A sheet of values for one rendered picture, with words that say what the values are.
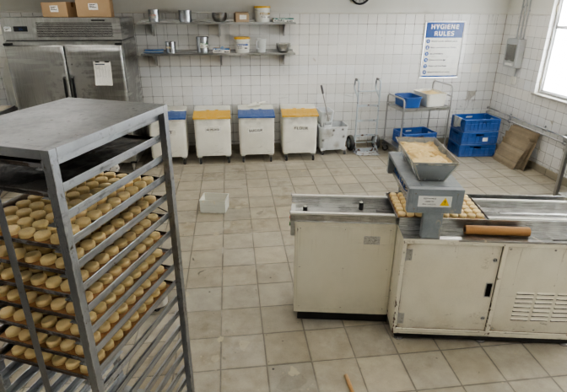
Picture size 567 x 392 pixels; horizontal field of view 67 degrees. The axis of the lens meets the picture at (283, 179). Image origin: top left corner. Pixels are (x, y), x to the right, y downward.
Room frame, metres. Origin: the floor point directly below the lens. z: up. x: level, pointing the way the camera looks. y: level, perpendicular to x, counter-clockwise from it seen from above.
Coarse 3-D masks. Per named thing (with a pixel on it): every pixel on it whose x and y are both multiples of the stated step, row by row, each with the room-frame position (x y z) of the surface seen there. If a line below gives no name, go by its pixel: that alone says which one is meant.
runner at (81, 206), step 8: (152, 160) 1.65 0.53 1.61; (160, 160) 1.70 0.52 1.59; (144, 168) 1.59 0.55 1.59; (128, 176) 1.49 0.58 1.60; (136, 176) 1.53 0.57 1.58; (112, 184) 1.40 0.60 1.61; (120, 184) 1.44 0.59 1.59; (104, 192) 1.35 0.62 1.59; (88, 200) 1.27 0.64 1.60; (96, 200) 1.31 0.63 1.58; (72, 208) 1.20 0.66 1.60; (80, 208) 1.23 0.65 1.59; (72, 216) 1.20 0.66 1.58
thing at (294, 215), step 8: (296, 216) 2.60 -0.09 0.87; (304, 216) 2.60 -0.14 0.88; (312, 216) 2.59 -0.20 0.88; (320, 216) 2.59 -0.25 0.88; (328, 216) 2.59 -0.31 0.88; (336, 216) 2.59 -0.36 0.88; (344, 216) 2.58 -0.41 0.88; (352, 216) 2.58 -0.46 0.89; (360, 216) 2.58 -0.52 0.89; (368, 216) 2.58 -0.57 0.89; (376, 216) 2.57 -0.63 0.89; (384, 216) 2.57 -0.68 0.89; (392, 216) 2.57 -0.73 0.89; (488, 216) 2.56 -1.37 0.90
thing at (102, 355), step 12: (156, 288) 1.66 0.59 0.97; (156, 300) 1.60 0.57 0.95; (144, 312) 1.51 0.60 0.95; (132, 324) 1.44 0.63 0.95; (120, 336) 1.35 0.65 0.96; (12, 348) 1.28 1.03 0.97; (24, 348) 1.28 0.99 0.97; (108, 348) 1.29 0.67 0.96; (36, 360) 1.24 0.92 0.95; (48, 360) 1.23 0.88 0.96; (60, 360) 1.22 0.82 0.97; (72, 360) 1.22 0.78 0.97; (84, 372) 1.17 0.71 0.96
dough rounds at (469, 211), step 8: (392, 192) 2.90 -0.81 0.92; (400, 192) 2.90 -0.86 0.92; (392, 200) 2.80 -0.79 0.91; (400, 200) 2.80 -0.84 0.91; (464, 200) 2.78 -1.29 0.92; (400, 208) 2.63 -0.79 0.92; (464, 208) 2.65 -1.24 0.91; (472, 208) 2.65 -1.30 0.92; (400, 216) 2.55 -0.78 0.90; (408, 216) 2.55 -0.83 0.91; (416, 216) 2.55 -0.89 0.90; (448, 216) 2.54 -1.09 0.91; (456, 216) 2.53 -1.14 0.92; (464, 216) 2.53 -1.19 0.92; (472, 216) 2.52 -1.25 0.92; (480, 216) 2.52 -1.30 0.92
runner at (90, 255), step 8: (160, 200) 1.67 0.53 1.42; (152, 208) 1.61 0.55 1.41; (136, 216) 1.50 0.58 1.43; (144, 216) 1.55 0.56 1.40; (128, 224) 1.45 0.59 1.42; (120, 232) 1.40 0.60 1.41; (104, 240) 1.31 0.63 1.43; (112, 240) 1.35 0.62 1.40; (96, 248) 1.27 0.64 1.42; (104, 248) 1.31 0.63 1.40; (88, 256) 1.23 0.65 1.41; (80, 264) 1.19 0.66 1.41
